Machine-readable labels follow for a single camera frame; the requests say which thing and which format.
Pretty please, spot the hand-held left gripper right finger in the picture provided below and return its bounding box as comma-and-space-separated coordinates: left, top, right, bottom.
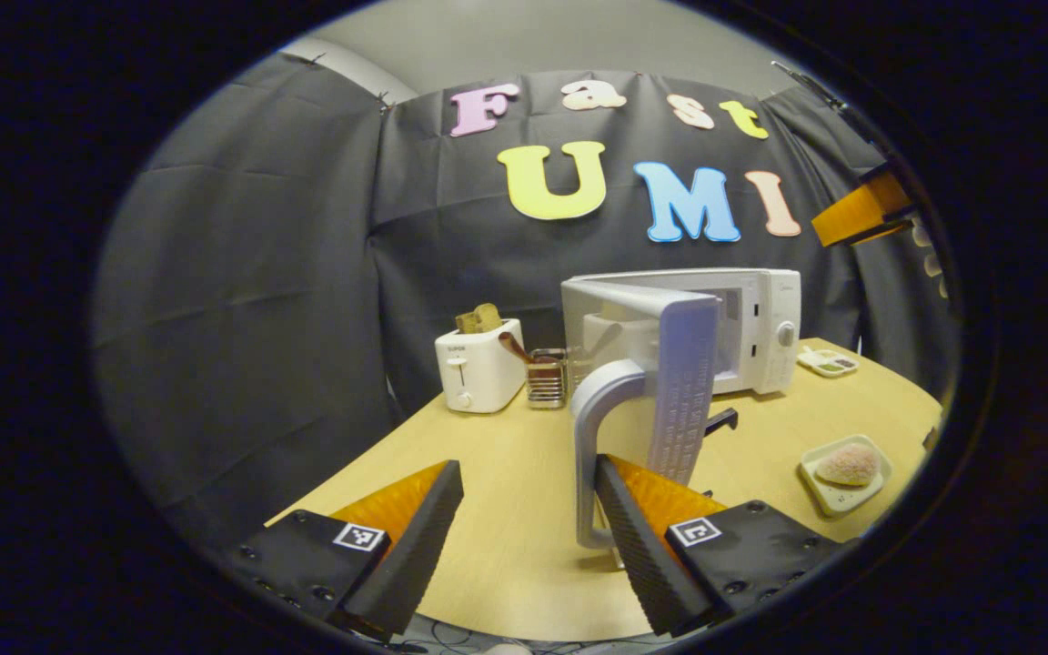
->
594, 455, 854, 638

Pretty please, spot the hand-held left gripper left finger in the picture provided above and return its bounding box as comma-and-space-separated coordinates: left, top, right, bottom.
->
231, 460, 465, 638

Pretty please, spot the white microwave oven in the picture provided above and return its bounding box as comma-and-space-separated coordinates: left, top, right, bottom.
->
562, 267, 802, 551

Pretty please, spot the pink bread roll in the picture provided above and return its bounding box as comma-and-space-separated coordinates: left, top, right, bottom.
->
815, 443, 882, 487

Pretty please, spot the white sectioned bean dish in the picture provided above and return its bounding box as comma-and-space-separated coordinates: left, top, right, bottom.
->
797, 348, 859, 378

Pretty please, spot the white toaster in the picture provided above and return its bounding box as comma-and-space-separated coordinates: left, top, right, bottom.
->
435, 318, 527, 415

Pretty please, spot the small cream plate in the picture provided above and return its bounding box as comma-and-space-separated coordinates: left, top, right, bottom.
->
799, 434, 894, 518

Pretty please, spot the brown wooden spoon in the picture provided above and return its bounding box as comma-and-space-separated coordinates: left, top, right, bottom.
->
499, 332, 539, 367

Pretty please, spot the brown bread slice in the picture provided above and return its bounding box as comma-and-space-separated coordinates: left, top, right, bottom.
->
456, 303, 502, 335

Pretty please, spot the black backdrop cloth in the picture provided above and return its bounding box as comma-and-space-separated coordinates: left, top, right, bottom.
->
92, 50, 957, 547

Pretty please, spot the metal wire holder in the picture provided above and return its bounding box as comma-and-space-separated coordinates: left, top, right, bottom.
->
527, 348, 569, 410

